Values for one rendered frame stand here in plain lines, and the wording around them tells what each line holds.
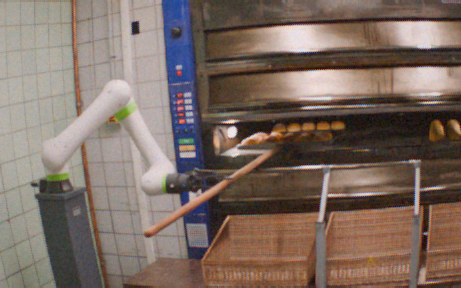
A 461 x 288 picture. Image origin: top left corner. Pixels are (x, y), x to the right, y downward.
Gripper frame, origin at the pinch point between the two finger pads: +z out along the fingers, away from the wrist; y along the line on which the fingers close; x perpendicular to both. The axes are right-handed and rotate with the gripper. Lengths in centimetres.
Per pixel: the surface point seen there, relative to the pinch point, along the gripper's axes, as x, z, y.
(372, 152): -78, 56, 3
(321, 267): -18, 37, 47
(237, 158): -79, -20, 3
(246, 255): -70, -17, 56
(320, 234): -18, 36, 30
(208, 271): -29, -24, 52
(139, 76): -80, -75, -47
